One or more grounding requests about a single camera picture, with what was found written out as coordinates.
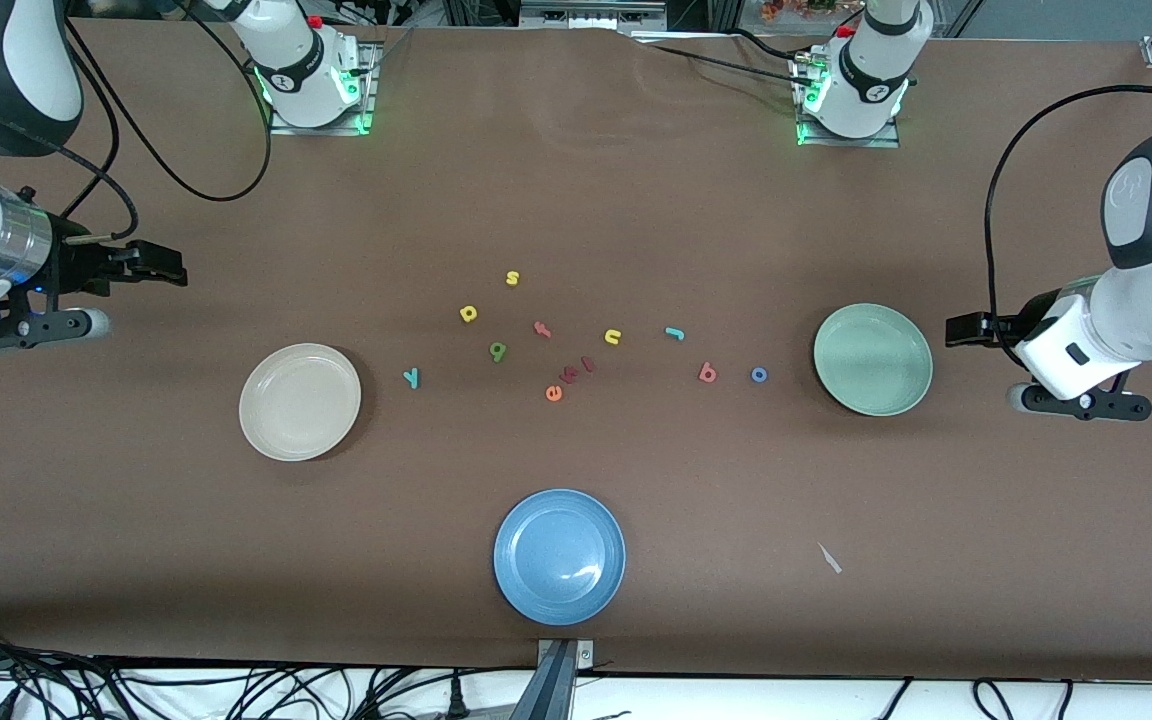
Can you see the metal camera post bracket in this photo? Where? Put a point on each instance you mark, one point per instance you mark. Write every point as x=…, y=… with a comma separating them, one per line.
x=556, y=690

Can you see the brown table cover sheet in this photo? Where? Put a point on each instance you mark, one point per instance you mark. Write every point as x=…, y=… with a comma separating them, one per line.
x=636, y=200

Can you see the white paper scrap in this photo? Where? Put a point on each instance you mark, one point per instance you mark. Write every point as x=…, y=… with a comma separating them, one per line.
x=830, y=560

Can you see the beige plate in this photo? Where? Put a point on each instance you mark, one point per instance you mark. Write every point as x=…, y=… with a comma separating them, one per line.
x=300, y=402

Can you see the blue plate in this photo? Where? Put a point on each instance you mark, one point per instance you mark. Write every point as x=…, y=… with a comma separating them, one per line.
x=559, y=556

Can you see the green plate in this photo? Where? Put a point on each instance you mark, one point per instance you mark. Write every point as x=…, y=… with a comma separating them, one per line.
x=873, y=360

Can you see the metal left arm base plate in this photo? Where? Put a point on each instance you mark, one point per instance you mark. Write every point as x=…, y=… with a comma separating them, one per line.
x=866, y=142

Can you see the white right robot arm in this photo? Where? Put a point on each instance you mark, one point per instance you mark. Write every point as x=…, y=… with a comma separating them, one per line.
x=296, y=70

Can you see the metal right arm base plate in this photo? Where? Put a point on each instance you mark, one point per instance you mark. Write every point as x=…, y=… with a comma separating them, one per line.
x=321, y=129

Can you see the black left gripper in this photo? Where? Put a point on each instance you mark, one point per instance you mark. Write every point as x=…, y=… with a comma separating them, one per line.
x=1008, y=328

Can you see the red foam letter b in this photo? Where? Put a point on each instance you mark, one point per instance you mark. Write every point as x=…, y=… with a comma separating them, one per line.
x=703, y=370

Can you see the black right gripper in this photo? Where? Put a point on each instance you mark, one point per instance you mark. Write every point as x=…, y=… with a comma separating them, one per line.
x=79, y=268

